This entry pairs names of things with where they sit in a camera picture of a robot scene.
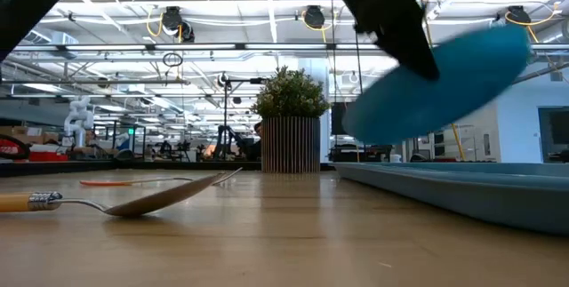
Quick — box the bright blue round plate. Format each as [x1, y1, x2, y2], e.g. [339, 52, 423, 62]
[341, 24, 533, 146]

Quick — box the green artificial bush plant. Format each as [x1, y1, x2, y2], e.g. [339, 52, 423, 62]
[250, 65, 332, 120]

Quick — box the yellow slanted pole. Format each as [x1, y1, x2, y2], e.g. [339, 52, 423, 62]
[450, 122, 468, 162]

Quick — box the black red round object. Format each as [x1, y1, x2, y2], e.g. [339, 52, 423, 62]
[0, 133, 32, 162]

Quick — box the grey-blue plastic tray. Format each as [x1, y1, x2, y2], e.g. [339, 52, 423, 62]
[333, 161, 569, 235]

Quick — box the black table edge rail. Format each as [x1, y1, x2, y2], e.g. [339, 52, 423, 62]
[0, 159, 263, 179]

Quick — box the metal fork orange handle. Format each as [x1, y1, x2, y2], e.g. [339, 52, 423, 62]
[79, 166, 244, 187]

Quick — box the person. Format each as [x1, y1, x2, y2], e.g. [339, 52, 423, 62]
[242, 121, 263, 162]

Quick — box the metal spoon yellow handle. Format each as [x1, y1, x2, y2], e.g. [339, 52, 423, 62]
[0, 171, 226, 218]

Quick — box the black monitor panel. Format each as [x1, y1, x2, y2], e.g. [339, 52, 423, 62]
[330, 101, 353, 137]

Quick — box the black ceiling cable reel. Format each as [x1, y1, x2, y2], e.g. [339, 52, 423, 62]
[302, 4, 327, 30]
[506, 4, 533, 27]
[160, 5, 185, 36]

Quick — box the black metal cage frame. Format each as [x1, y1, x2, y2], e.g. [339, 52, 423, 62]
[92, 120, 148, 160]

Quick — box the dark framed window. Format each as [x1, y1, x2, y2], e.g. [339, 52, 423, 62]
[537, 106, 569, 164]

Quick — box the red storage box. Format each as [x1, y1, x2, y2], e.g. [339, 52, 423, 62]
[28, 144, 70, 163]

